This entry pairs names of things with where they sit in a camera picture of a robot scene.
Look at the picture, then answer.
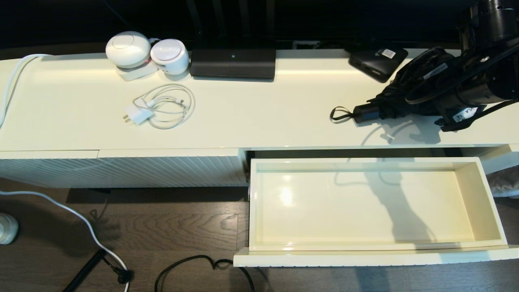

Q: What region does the black set-top box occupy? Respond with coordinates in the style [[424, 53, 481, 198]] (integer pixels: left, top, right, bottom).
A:
[[348, 47, 409, 83]]

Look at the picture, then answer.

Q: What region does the black router with antennas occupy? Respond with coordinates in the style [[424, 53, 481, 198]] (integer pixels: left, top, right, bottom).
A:
[[184, 0, 277, 82]]

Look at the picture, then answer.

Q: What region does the white power cable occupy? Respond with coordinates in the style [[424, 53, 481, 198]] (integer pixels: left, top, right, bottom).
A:
[[0, 54, 131, 292]]

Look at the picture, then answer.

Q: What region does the white fluted drawer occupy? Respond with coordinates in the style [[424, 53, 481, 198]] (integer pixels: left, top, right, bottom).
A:
[[233, 157, 519, 268]]

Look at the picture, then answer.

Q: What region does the white coiled charger cable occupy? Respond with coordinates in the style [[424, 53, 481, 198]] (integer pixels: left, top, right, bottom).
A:
[[133, 84, 196, 130]]

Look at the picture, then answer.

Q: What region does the black plug with thin cable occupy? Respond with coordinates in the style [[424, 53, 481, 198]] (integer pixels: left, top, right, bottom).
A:
[[101, 255, 133, 284]]

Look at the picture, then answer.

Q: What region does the white charger adapter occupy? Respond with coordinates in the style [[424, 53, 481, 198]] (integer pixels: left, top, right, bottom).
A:
[[123, 103, 155, 125]]

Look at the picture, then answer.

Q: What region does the white slatted cabinet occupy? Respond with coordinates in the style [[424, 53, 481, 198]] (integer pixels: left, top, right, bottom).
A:
[[0, 49, 519, 189]]

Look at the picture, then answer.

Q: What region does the black coiled cable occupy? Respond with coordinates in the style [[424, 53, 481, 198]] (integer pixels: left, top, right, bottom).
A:
[[63, 249, 107, 292]]

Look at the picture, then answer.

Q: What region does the grey fluffy rug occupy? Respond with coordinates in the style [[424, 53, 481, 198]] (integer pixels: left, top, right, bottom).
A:
[[487, 165, 519, 198]]

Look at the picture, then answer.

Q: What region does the large white round device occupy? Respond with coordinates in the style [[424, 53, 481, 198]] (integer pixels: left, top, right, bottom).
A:
[[105, 31, 152, 69]]

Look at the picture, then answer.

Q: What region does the black charging cable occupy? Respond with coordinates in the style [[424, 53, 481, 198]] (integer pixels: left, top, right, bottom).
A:
[[154, 255, 256, 292]]

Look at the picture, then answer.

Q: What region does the black umbrella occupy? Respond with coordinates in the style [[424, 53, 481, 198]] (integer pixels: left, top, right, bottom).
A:
[[330, 47, 461, 124]]

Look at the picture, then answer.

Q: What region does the small white round device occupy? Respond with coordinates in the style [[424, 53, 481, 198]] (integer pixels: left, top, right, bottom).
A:
[[150, 39, 190, 76]]

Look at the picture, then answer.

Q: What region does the white round floor object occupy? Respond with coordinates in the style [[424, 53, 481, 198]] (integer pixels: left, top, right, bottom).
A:
[[0, 213, 19, 245]]

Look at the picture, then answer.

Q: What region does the white flat device base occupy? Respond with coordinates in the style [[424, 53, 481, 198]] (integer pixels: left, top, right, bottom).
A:
[[116, 61, 159, 82]]

